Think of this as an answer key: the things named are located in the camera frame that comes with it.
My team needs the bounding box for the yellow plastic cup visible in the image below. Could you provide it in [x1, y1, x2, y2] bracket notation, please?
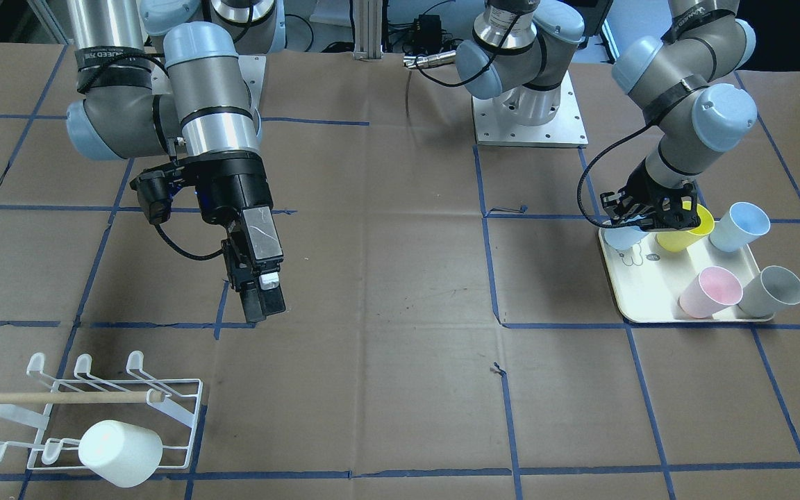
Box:
[656, 203, 715, 253]

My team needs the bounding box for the white wire cup rack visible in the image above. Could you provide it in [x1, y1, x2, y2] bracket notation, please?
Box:
[0, 351, 203, 477]

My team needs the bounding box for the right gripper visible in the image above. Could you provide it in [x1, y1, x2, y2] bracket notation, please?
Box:
[180, 153, 286, 324]

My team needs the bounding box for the cream serving tray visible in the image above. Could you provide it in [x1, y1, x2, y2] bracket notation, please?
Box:
[597, 228, 760, 324]

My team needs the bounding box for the grey plastic cup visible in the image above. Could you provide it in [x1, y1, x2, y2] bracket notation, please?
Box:
[737, 265, 800, 317]

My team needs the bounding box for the light blue cup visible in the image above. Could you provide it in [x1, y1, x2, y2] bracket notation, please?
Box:
[603, 226, 648, 252]
[709, 201, 771, 253]

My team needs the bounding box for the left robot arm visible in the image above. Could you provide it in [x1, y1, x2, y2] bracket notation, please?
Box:
[455, 1, 758, 232]

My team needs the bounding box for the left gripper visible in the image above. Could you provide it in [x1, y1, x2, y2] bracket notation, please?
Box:
[600, 162, 698, 231]

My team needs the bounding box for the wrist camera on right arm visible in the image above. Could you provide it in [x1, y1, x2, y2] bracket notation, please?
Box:
[129, 168, 181, 225]

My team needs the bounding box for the white plastic cup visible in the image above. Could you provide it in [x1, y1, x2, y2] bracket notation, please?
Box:
[78, 419, 164, 488]

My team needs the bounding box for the pink plastic cup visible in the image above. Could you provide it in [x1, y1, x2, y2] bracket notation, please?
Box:
[677, 266, 744, 319]

